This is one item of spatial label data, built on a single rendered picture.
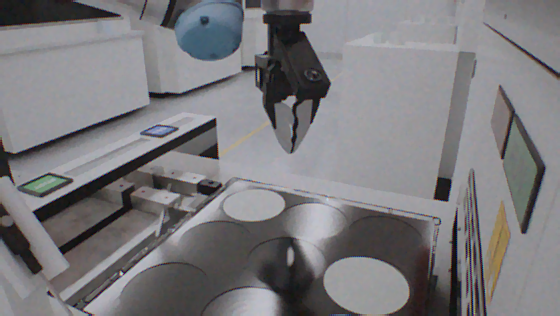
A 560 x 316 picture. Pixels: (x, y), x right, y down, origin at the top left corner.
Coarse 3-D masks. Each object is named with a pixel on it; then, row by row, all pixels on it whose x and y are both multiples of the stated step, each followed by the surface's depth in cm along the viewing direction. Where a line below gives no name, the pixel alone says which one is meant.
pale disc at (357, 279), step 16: (336, 272) 46; (352, 272) 46; (368, 272) 46; (384, 272) 46; (336, 288) 43; (352, 288) 44; (368, 288) 44; (384, 288) 44; (400, 288) 44; (352, 304) 41; (368, 304) 41; (384, 304) 41; (400, 304) 41
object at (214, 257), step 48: (288, 192) 65; (192, 240) 53; (240, 240) 53; (288, 240) 53; (336, 240) 52; (384, 240) 52; (144, 288) 44; (192, 288) 44; (240, 288) 44; (288, 288) 44
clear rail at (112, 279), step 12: (228, 180) 69; (216, 192) 65; (204, 204) 61; (192, 216) 58; (156, 240) 52; (144, 252) 49; (132, 264) 47; (120, 276) 45; (96, 288) 43; (84, 300) 41
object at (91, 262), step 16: (176, 192) 69; (112, 224) 59; (128, 224) 59; (144, 224) 60; (96, 240) 55; (112, 240) 55; (128, 240) 56; (144, 240) 56; (64, 256) 52; (80, 256) 52; (96, 256) 52; (112, 256) 52; (128, 256) 53; (64, 272) 49; (80, 272) 49; (96, 272) 49; (112, 272) 51; (64, 288) 46; (80, 288) 46
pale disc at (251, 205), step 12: (240, 192) 65; (252, 192) 65; (264, 192) 65; (228, 204) 62; (240, 204) 62; (252, 204) 61; (264, 204) 61; (276, 204) 61; (240, 216) 58; (252, 216) 58; (264, 216) 58
